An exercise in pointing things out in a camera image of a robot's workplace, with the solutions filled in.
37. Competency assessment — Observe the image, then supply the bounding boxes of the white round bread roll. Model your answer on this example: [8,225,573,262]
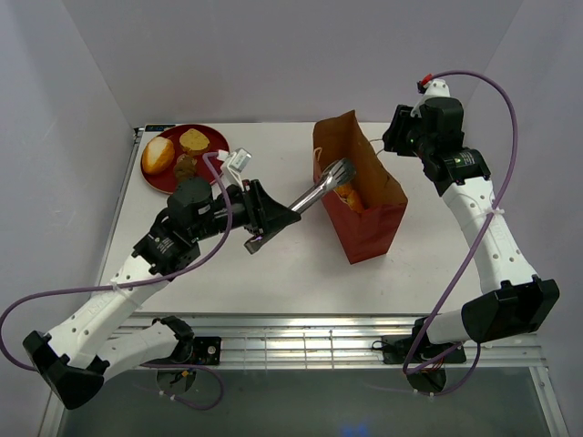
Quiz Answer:
[141,137,175,175]

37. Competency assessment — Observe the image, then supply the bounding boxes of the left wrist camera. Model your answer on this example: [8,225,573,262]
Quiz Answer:
[217,147,252,187]

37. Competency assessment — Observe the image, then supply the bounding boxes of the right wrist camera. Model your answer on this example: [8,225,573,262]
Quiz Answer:
[411,75,450,117]

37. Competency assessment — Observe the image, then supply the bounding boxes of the orange ring doughnut bread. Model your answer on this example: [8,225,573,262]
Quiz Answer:
[334,182,364,214]

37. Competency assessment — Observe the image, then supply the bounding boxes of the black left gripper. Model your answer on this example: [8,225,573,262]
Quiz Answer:
[191,179,302,242]

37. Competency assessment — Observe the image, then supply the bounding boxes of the aluminium rail frame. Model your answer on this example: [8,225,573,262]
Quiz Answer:
[56,121,570,437]

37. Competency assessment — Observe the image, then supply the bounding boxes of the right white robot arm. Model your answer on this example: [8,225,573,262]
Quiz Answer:
[383,97,559,361]

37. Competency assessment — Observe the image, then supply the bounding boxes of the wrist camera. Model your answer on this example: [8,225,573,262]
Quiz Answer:
[217,147,252,187]
[411,75,450,117]

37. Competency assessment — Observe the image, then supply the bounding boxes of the tan sliced bread piece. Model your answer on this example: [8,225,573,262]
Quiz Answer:
[179,128,210,155]

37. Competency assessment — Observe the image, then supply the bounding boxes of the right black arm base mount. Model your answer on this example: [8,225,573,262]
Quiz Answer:
[371,335,466,364]

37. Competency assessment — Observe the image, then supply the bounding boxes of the small brown chocolate croissant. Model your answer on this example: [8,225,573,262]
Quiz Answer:
[173,154,198,185]

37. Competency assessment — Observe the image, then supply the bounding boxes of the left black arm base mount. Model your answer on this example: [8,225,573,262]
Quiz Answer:
[147,337,222,366]

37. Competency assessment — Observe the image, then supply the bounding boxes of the red round plate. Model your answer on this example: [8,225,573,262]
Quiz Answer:
[139,124,230,194]

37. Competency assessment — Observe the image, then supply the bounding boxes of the blue label sticker left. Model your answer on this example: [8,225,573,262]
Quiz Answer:
[144,124,174,132]

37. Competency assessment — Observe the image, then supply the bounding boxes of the stainless steel tongs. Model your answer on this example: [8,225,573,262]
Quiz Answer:
[243,158,358,255]

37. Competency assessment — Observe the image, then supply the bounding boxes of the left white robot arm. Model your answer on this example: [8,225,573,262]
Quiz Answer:
[23,177,301,410]

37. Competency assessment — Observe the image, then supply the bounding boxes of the red and brown paper bag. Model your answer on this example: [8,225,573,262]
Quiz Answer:
[312,110,408,264]

